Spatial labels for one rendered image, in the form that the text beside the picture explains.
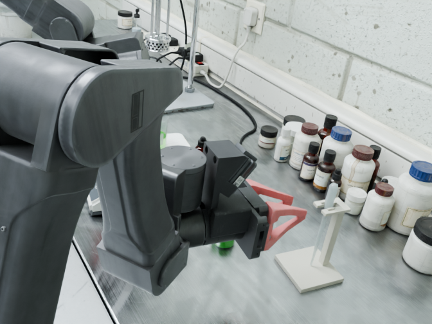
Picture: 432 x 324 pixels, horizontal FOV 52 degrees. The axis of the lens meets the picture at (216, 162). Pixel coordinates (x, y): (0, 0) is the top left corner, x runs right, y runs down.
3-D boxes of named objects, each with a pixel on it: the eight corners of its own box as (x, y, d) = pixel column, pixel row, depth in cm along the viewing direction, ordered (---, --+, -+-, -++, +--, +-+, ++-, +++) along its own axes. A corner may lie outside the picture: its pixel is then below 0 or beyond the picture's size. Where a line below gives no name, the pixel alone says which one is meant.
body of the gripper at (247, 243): (235, 175, 62) (185, 180, 59) (271, 217, 54) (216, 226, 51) (229, 213, 65) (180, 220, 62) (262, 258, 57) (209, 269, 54)
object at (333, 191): (323, 209, 66) (330, 184, 63) (330, 208, 66) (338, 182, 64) (326, 212, 65) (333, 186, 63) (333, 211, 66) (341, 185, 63)
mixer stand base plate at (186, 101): (114, 121, 110) (114, 117, 109) (87, 91, 124) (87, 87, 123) (215, 106, 125) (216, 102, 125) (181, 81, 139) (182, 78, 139)
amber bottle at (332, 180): (324, 200, 90) (332, 171, 86) (323, 193, 92) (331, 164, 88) (337, 203, 89) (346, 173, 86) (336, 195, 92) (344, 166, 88)
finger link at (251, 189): (288, 172, 64) (231, 179, 61) (317, 199, 59) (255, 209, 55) (279, 211, 68) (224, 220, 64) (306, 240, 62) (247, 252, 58)
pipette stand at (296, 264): (300, 293, 67) (319, 225, 61) (274, 258, 73) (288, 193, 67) (342, 281, 70) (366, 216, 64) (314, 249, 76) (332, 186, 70)
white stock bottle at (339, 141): (330, 188, 94) (344, 139, 89) (308, 173, 98) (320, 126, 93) (349, 180, 98) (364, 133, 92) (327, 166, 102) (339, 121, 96)
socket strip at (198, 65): (193, 77, 144) (195, 64, 141) (142, 42, 171) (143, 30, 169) (208, 76, 146) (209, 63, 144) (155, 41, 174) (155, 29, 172)
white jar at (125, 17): (114, 26, 187) (114, 10, 184) (126, 25, 191) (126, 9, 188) (123, 29, 183) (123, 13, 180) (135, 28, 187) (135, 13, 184)
